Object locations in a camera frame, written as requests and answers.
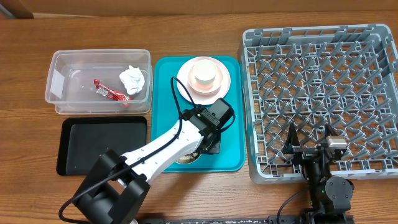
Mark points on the white napkin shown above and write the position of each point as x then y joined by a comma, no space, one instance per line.
133,80

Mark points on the red snack wrapper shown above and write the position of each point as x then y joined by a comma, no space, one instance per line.
112,94

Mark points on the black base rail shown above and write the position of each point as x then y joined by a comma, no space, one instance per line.
283,219

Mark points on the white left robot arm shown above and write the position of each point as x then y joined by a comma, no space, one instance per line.
116,186

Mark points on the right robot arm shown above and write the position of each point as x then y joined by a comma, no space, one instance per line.
330,196

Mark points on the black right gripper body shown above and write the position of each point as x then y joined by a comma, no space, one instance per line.
303,154

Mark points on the cream cup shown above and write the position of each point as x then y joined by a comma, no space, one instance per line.
205,72

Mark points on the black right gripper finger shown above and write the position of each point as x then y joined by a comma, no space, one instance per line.
292,138
329,131

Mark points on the rice and food scraps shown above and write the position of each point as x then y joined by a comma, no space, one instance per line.
186,159

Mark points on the black tray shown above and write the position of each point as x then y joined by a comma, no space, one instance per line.
83,140

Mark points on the teal serving tray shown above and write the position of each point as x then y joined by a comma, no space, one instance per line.
232,153

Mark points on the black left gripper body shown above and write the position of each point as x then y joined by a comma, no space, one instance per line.
214,145

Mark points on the grey dishwasher rack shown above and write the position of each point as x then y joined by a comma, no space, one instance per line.
345,76

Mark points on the clear plastic waste bin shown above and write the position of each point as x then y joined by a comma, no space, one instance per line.
71,74

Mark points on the grey bowl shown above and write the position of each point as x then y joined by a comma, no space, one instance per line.
195,154

